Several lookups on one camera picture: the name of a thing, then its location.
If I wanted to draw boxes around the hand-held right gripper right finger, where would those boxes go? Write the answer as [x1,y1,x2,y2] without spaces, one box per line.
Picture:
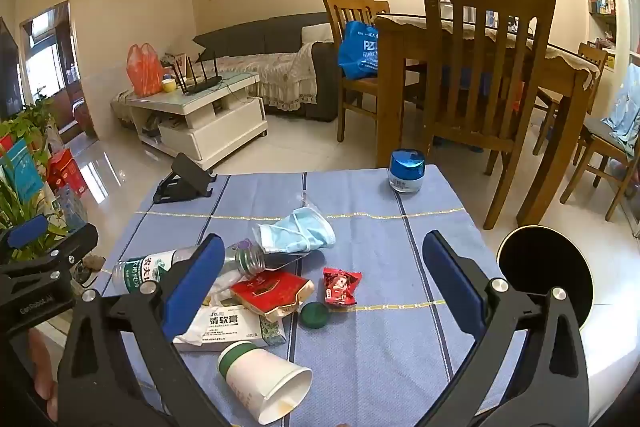
[422,230,591,427]

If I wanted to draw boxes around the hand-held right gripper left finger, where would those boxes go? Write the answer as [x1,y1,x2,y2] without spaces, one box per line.
[56,234,227,427]

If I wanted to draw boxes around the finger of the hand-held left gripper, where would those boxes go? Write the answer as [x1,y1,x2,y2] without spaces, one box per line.
[0,223,99,280]
[0,213,49,258]

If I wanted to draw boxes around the white medicine box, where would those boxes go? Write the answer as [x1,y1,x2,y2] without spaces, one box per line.
[172,304,288,353]

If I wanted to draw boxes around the clear plastic water bottle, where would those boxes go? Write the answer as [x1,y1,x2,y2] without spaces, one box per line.
[111,239,267,298]

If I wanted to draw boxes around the red cigarette pack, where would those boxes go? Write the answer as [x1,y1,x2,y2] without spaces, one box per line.
[230,269,316,323]

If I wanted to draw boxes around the clear plastic wrapper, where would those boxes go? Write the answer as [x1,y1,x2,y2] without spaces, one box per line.
[257,192,323,274]

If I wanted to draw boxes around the white green paper cup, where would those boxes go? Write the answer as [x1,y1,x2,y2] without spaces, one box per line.
[216,340,314,425]

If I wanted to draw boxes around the red candy wrapper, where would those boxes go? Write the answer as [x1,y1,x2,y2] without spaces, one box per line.
[321,267,363,309]

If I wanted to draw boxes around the blue face mask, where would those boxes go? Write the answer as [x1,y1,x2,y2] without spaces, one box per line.
[251,206,337,255]

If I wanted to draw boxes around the green bottle cap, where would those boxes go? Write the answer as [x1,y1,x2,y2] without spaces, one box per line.
[300,302,331,330]

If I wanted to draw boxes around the person's left hand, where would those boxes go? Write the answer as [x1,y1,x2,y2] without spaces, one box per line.
[27,329,58,423]

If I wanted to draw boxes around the lucky bamboo plant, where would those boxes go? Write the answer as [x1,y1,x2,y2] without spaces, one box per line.
[0,154,71,263]

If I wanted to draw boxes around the pack of water bottles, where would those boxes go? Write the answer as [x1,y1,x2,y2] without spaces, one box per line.
[52,184,88,233]

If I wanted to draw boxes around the blue box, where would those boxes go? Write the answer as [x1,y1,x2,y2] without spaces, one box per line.
[0,139,45,202]

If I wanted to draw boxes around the red box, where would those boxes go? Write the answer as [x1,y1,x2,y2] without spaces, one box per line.
[47,148,83,192]

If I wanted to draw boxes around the blue striped tablecloth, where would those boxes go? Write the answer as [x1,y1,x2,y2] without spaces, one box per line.
[95,167,591,427]

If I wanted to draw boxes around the black round container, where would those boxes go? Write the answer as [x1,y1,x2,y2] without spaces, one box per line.
[496,224,596,333]

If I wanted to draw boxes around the pothos plant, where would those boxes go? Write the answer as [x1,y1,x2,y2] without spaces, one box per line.
[0,99,57,155]

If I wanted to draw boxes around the black phone stand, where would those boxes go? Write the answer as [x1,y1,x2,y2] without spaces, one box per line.
[152,153,218,205]

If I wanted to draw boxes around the blue lidded jar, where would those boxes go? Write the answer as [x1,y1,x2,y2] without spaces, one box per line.
[388,149,427,194]

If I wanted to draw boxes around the white coffee table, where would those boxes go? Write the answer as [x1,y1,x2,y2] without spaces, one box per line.
[124,72,269,170]

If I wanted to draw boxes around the black television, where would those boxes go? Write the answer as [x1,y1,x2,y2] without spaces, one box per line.
[0,17,25,120]

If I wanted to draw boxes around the wooden doorway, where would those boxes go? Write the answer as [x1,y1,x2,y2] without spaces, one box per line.
[19,2,98,142]

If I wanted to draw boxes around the orange plastic bag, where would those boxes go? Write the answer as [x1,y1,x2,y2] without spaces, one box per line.
[126,43,166,98]

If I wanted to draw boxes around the black router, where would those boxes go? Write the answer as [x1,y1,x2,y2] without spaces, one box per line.
[172,53,224,96]

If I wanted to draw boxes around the tall wooden chair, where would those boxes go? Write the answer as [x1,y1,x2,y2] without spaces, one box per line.
[419,0,557,230]

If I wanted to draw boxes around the beige lace sofa cover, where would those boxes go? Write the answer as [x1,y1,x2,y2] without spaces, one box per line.
[110,42,321,130]

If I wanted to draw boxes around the wooden dining table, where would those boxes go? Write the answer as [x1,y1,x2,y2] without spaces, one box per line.
[374,13,601,228]

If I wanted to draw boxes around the light blue cloth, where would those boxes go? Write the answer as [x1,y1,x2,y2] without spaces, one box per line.
[600,64,640,158]

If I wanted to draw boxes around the blue shopping bag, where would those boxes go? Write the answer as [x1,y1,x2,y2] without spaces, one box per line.
[337,21,381,81]

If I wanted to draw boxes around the beige table cover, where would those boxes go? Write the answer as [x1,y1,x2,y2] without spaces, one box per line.
[375,14,601,72]

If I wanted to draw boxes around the grey sofa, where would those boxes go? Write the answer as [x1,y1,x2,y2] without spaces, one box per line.
[192,13,351,122]

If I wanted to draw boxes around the white sofa cushion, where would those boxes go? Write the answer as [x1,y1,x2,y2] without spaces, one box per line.
[300,23,335,45]

